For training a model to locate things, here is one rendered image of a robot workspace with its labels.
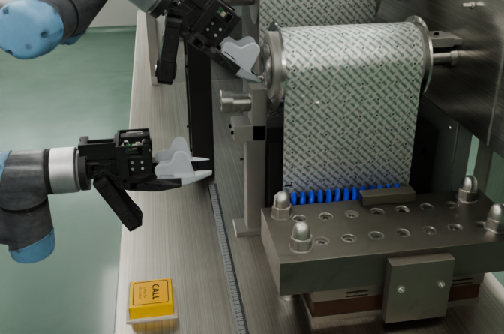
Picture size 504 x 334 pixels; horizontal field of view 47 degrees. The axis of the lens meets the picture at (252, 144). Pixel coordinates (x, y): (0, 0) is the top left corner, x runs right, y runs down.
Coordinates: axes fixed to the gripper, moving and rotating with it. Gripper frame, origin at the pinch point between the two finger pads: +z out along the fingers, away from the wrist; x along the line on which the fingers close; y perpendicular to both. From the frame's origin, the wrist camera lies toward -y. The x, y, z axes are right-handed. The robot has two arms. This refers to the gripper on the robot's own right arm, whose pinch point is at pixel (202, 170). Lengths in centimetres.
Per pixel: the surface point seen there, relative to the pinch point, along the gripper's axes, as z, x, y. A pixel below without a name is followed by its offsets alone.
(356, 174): 27.3, -0.1, -3.1
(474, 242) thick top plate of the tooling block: 40.0, -19.6, -6.0
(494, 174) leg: 63, 13, -13
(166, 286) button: -7.5, -8.8, -16.5
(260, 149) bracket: 11.3, 7.9, -0.6
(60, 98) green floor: -84, 349, -109
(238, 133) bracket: 7.0, 7.1, 3.2
